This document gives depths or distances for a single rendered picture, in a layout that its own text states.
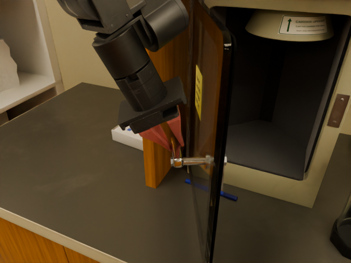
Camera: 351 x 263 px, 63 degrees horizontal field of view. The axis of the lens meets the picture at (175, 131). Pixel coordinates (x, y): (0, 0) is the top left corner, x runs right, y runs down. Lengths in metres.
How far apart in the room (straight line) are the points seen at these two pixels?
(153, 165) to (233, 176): 0.21
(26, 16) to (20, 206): 0.98
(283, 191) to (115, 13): 0.57
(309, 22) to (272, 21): 0.06
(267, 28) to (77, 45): 0.97
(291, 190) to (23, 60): 1.39
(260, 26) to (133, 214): 0.49
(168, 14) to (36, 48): 1.24
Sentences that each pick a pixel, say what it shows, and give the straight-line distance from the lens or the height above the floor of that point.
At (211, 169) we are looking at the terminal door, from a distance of 0.39.
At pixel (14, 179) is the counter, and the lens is 0.89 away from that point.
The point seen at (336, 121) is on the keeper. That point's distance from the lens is 0.64.
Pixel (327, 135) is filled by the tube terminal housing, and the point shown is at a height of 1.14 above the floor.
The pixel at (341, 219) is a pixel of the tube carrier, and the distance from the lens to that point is 0.69.
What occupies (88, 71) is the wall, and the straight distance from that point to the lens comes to 1.42.
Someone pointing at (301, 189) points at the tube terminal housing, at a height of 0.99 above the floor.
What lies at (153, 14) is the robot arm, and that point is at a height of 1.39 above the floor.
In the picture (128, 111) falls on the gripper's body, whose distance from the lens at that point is 0.42.
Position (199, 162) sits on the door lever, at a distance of 0.42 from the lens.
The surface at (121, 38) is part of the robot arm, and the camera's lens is 0.36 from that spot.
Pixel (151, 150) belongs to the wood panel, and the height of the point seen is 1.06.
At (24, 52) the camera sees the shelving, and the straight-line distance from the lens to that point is 1.66.
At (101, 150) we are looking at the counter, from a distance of 0.91.
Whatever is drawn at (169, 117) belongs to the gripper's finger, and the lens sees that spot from 0.40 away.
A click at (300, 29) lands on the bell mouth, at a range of 0.61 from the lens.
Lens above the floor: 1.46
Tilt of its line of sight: 32 degrees down
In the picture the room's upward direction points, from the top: straight up
